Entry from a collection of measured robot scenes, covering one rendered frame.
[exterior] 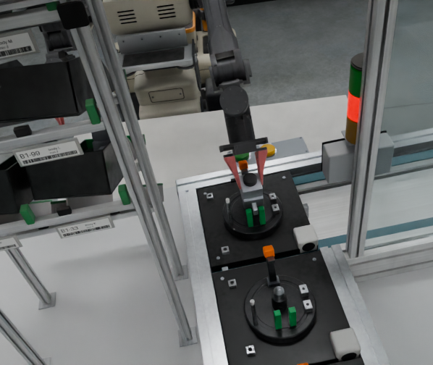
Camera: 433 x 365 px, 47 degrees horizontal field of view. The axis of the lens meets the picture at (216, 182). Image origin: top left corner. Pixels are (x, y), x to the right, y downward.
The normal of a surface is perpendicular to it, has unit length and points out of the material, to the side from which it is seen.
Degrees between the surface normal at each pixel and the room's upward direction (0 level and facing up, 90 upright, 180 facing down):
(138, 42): 90
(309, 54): 0
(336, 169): 90
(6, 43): 90
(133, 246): 0
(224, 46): 48
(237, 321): 0
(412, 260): 90
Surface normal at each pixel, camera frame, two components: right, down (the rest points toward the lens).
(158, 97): 0.05, 0.80
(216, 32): -0.07, 0.07
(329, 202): -0.13, -0.69
